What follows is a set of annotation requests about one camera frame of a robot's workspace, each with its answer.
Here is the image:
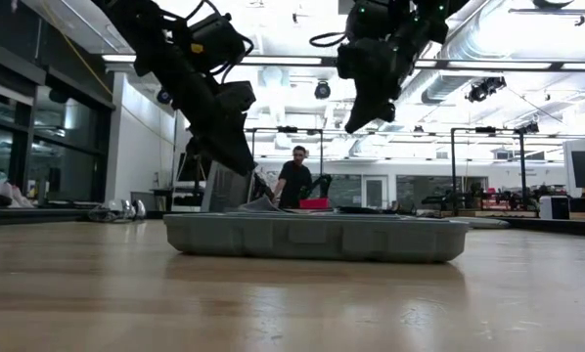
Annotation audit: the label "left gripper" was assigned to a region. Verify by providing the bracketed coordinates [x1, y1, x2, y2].
[158, 53, 258, 178]

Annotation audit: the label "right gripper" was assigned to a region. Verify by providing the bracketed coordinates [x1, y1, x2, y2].
[343, 34, 417, 135]

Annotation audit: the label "grey plastic tool case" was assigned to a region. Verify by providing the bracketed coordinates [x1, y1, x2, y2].
[162, 209, 471, 265]

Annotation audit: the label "black metal stand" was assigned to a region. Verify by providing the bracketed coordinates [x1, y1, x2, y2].
[246, 125, 326, 177]
[450, 125, 529, 212]

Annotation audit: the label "person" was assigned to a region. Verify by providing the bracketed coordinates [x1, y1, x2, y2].
[271, 145, 316, 210]

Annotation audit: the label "clear safety glasses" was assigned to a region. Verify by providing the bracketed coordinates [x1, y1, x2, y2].
[87, 198, 148, 224]

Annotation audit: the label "background robot workstation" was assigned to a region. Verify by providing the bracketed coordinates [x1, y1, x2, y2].
[422, 180, 541, 219]

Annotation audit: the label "dark framed glass partition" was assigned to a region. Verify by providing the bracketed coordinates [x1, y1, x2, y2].
[0, 19, 118, 210]

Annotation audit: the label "grey utility knife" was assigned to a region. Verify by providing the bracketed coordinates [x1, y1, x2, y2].
[461, 216, 512, 231]

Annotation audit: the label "white box device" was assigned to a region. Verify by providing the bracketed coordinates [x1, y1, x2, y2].
[539, 195, 572, 222]

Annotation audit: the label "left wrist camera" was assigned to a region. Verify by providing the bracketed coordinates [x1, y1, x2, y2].
[217, 79, 258, 113]

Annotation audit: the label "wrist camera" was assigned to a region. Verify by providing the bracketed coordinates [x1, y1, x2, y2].
[336, 40, 373, 82]
[217, 79, 258, 113]

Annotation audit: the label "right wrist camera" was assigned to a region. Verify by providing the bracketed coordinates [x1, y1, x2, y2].
[336, 40, 373, 82]

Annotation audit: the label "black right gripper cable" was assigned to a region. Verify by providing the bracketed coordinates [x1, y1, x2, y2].
[308, 30, 348, 49]

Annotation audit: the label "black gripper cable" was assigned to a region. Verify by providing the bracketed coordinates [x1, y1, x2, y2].
[162, 0, 255, 85]
[308, 30, 348, 49]

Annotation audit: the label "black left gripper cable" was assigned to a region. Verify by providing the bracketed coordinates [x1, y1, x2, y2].
[162, 0, 255, 85]

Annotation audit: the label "black ceiling camera rig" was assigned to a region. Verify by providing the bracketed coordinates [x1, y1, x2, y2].
[466, 75, 508, 104]

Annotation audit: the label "black camera on stand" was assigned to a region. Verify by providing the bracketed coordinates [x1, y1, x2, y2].
[514, 120, 541, 136]

